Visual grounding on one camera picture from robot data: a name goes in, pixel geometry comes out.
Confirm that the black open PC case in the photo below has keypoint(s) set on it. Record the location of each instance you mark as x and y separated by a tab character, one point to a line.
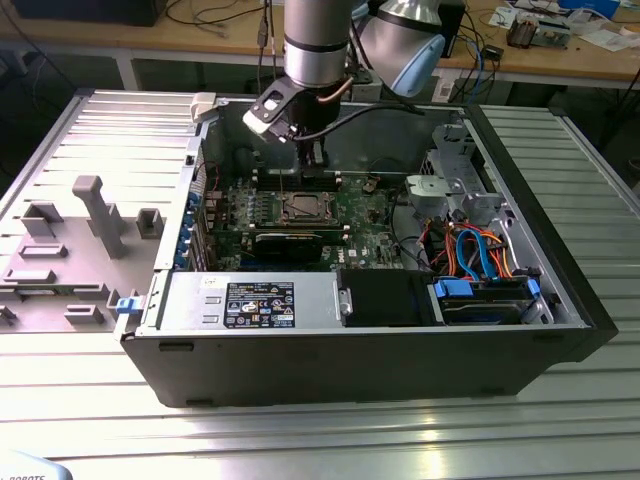
325	370

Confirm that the grey metal device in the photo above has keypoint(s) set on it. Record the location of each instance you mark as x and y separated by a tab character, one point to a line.
552	32

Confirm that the silver power supply unit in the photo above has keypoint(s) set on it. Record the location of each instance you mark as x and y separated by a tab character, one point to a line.
190	305

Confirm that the black monitor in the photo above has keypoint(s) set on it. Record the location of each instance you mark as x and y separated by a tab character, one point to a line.
75	10

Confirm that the white paper sheet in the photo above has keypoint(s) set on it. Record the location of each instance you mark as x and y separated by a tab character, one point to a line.
607	40

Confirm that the black graphics card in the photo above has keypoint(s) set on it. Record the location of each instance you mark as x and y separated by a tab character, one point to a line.
287	247

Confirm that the round coin battery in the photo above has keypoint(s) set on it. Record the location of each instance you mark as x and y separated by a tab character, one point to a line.
369	186

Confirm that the silver drive bay cage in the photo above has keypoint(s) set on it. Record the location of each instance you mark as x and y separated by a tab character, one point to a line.
440	187

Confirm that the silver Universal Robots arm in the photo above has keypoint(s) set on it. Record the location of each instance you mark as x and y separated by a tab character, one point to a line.
315	45

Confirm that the white teach pendant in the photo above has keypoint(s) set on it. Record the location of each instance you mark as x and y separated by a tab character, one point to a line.
25	467

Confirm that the tall black box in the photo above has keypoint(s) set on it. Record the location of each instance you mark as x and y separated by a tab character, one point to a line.
456	25

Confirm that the brown wound coil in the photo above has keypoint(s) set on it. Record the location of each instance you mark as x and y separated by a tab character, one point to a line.
522	30

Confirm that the hard disk in blue carrier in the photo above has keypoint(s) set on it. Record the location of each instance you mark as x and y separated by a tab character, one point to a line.
480	306

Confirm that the small black box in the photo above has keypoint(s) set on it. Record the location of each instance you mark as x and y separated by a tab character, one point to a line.
492	52

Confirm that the black label sticker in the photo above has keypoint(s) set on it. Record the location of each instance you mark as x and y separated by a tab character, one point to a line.
260	305

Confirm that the printed paper sheet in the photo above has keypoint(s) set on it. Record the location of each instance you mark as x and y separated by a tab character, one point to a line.
505	17

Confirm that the wooden workbench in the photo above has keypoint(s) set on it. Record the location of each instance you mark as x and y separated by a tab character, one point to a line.
210	40

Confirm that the black fan shroud box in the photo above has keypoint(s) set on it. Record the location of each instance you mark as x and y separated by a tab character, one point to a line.
385	300

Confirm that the green motherboard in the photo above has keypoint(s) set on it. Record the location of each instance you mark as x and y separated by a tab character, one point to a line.
360	235

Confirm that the blue flat box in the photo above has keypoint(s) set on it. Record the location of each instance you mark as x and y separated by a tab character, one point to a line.
590	5

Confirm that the grey parts rack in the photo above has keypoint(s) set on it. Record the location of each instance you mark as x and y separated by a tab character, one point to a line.
100	220

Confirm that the black RAM slot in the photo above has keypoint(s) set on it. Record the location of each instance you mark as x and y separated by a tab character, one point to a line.
272	185
272	178
300	226
300	231

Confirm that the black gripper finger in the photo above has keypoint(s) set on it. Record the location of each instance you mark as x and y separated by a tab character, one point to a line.
305	155

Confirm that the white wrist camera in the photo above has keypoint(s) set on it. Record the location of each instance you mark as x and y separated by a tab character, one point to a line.
260	122

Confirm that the blue case latch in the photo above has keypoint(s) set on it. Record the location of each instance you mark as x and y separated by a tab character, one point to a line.
127	306

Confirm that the white labelled box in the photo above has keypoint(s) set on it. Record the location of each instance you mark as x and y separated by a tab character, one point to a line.
444	89

